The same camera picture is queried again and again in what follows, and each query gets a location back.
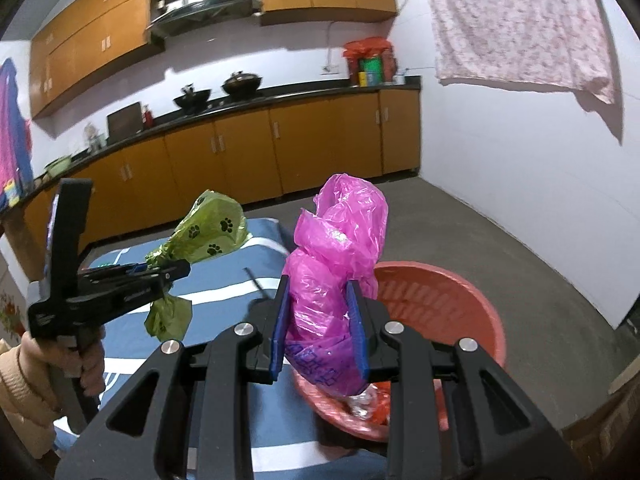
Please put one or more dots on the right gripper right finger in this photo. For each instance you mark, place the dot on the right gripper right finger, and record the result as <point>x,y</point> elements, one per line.
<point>455,413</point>

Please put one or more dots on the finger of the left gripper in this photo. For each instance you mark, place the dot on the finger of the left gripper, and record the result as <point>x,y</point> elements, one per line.
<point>172,270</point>

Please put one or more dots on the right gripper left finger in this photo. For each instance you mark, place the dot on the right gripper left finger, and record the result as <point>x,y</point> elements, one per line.
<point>187,400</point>

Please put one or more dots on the olive paw print bag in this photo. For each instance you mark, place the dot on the olive paw print bag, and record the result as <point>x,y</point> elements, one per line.
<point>214,226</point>

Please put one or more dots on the small red plastic bag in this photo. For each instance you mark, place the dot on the small red plastic bag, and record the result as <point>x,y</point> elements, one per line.
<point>379,405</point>

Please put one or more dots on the clear plastic bag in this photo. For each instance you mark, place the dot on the clear plastic bag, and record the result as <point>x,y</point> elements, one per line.
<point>364,405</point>

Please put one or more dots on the magenta plastic bag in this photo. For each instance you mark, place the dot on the magenta plastic bag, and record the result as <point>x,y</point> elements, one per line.
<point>339,242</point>

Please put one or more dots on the beige sleeved left forearm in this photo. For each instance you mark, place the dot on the beige sleeved left forearm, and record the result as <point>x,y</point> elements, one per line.
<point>27,398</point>

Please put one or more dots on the lower orange kitchen cabinets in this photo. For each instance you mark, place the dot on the lower orange kitchen cabinets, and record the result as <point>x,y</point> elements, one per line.
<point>251,156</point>

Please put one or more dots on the orange kitchen cabinets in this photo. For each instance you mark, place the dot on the orange kitchen cabinets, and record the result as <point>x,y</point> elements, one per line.
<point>90,40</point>
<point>251,156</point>

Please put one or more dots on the upper orange kitchen cabinets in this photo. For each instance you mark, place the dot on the upper orange kitchen cabinets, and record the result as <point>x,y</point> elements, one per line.
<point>90,40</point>

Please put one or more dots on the person's left hand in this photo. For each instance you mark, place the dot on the person's left hand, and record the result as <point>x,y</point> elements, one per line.
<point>87,366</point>

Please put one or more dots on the white flower decal cabinet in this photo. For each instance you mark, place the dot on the white flower decal cabinet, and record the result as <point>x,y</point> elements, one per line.
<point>12,308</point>

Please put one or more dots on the blue white striped cloth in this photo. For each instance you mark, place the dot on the blue white striped cloth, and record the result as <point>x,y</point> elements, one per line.
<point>285,439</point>

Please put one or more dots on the colourful box on counter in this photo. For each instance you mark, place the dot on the colourful box on counter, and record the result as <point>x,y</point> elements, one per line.
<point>12,192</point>

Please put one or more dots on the green basin on counter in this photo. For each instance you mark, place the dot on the green basin on counter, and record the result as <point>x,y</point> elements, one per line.
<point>58,166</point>

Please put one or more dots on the red plastic basin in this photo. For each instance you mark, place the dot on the red plastic basin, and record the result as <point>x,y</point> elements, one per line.
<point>441,305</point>

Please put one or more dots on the clear jar on counter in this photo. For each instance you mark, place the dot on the clear jar on counter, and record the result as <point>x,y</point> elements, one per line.
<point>95,138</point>

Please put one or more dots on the magenta hanging towel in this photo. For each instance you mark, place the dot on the magenta hanging towel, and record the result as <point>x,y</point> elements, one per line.
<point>16,141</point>

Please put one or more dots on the red bottle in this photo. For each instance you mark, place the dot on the red bottle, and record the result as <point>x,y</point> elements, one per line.
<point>147,117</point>

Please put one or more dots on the dark cutting board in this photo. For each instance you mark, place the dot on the dark cutting board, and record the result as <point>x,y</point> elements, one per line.
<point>124,123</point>

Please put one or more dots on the black wok left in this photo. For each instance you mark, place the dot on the black wok left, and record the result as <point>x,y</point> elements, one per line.
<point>192,101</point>

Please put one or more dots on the black wok with lid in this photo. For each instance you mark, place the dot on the black wok with lid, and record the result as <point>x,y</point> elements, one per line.
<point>242,86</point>

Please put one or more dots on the red bag with boxes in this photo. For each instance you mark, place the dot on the red bag with boxes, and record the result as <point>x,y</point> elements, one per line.
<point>370,61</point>

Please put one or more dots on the pink floral hanging cloth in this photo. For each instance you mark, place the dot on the pink floral hanging cloth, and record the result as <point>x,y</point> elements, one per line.
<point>549,43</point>

